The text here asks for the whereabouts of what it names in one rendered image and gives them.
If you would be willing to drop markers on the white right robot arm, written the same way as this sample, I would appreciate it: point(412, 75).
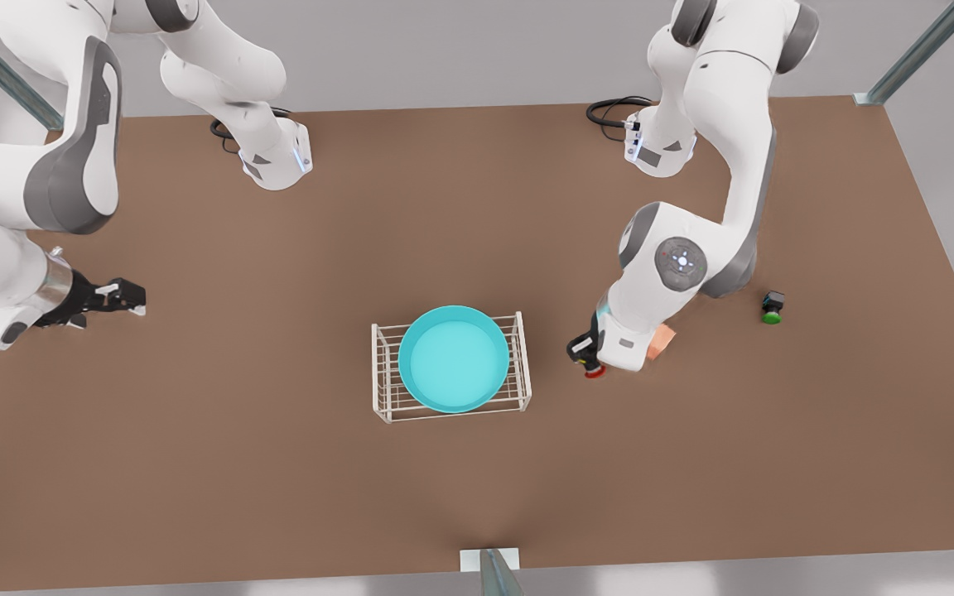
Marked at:
point(71, 165)

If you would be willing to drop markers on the orange block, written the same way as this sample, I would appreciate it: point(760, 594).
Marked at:
point(662, 341)

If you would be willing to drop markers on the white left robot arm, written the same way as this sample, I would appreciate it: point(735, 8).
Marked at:
point(734, 124)

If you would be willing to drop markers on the green button switch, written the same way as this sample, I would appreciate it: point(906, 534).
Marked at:
point(772, 310)

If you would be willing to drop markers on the red button switch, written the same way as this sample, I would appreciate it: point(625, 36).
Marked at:
point(595, 372)

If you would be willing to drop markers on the cyan plate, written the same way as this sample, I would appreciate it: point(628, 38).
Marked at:
point(454, 360)

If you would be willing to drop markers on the silver frame post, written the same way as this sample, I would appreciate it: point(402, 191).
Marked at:
point(916, 54)
point(5, 74)
point(493, 571)

